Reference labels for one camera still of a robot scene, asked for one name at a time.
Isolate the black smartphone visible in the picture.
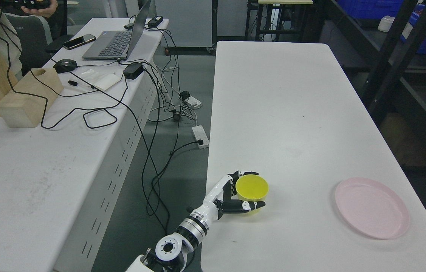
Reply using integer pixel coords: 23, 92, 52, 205
62, 34, 96, 50

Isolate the white robot forearm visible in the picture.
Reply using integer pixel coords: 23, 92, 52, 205
127, 212, 208, 272

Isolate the blue plastic crate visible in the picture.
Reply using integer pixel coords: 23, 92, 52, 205
337, 0, 426, 54

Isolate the light wooden block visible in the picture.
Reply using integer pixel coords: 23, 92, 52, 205
0, 68, 63, 128

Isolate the black power adapter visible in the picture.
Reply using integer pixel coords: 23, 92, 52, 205
123, 62, 144, 80

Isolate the pink plastic plate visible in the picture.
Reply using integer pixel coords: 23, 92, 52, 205
334, 177, 411, 240

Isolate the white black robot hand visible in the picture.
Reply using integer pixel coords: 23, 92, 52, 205
188, 170, 266, 226

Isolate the silver laptop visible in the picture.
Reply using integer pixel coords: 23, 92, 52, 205
82, 0, 154, 60

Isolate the black metal shelf rack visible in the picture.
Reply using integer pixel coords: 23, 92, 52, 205
311, 0, 426, 182

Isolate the white folding table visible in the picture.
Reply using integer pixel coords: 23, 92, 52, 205
201, 41, 426, 272

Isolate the black looped cable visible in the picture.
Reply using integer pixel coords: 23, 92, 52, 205
31, 68, 153, 130

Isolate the black computer mouse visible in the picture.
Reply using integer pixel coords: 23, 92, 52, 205
53, 59, 78, 74

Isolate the grey office chair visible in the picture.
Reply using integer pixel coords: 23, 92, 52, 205
5, 13, 73, 76

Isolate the yellow plastic cup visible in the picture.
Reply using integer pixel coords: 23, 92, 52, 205
235, 174, 270, 202

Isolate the white paper packet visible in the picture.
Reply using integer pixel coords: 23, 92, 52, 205
77, 69, 121, 91

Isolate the white desk with panel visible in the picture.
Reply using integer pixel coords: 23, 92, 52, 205
0, 17, 170, 272

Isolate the white power strip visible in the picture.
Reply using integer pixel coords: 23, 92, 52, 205
182, 96, 202, 110
192, 125, 209, 149

